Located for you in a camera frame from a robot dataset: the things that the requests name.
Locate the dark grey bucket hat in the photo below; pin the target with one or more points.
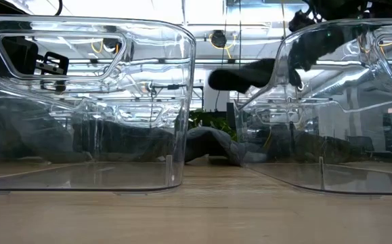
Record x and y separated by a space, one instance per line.
124 142

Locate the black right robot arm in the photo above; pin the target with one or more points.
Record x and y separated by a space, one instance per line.
351 8

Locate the black monitor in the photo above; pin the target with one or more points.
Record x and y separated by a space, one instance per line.
231 115

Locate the green potted plant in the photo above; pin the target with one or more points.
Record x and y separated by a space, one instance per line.
209 120

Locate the clear plastic bin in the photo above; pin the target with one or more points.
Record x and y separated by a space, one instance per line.
178 101
283 176

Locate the black ceiling rail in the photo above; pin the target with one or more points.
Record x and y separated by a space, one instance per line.
250 61

